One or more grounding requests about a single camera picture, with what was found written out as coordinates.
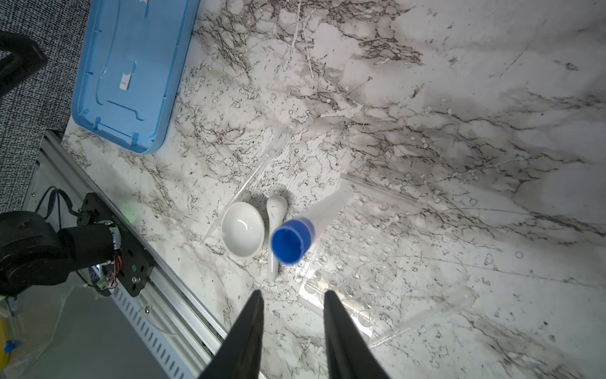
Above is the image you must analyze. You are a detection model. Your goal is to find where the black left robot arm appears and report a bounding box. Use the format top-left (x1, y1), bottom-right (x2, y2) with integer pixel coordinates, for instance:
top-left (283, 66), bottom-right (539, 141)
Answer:
top-left (1, 32), bottom-right (122, 298)

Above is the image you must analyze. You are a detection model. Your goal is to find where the clear acrylic tube rack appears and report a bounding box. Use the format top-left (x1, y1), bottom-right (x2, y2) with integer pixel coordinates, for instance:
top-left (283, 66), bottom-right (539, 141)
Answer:
top-left (298, 175), bottom-right (476, 348)

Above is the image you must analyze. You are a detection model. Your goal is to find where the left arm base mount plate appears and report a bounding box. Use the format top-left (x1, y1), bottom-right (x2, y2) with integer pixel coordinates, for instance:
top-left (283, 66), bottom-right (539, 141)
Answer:
top-left (77, 193), bottom-right (155, 297)

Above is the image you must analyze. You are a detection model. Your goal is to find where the clear glass stirring rod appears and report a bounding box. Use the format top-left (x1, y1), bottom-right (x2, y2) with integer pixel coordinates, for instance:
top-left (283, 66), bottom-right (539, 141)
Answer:
top-left (202, 126), bottom-right (294, 243)

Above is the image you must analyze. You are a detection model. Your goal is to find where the blue capped test tube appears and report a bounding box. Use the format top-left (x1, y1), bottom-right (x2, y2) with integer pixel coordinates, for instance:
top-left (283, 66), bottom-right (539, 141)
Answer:
top-left (270, 184), bottom-right (354, 265)

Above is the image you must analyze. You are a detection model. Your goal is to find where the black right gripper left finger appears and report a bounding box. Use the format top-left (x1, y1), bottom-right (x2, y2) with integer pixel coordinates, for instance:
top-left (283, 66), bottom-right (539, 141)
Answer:
top-left (199, 290), bottom-right (264, 379)

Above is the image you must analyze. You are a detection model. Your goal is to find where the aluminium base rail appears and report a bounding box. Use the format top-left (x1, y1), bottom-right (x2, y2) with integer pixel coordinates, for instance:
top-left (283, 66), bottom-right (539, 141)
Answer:
top-left (25, 131), bottom-right (227, 378)

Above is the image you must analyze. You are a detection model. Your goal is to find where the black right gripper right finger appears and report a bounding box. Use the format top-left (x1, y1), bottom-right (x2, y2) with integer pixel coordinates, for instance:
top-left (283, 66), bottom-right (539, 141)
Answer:
top-left (324, 291), bottom-right (388, 378)

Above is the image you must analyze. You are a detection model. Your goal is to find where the white ceramic pestle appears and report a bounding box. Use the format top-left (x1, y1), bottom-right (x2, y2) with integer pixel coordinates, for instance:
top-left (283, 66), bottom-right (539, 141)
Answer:
top-left (264, 195), bottom-right (290, 284)

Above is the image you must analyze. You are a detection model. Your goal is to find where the white ceramic mortar bowl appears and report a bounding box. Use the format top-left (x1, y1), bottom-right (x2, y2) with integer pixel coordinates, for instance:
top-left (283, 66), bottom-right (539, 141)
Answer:
top-left (220, 202), bottom-right (265, 258)

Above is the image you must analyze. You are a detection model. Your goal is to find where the blue plastic box lid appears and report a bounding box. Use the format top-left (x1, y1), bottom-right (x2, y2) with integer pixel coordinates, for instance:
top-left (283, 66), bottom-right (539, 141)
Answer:
top-left (71, 0), bottom-right (199, 154)

